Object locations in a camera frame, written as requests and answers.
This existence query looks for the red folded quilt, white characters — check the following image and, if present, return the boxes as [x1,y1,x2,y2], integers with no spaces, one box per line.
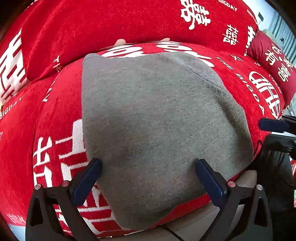
[1,0,258,103]

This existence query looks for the grey knit garment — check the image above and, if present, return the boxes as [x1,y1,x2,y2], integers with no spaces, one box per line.
[81,52,253,230]

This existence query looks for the red bed cover, white print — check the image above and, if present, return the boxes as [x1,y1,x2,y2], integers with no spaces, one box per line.
[1,42,287,227]

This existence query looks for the dark red cushion, gold characters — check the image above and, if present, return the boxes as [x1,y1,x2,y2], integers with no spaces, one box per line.
[247,31,295,106]

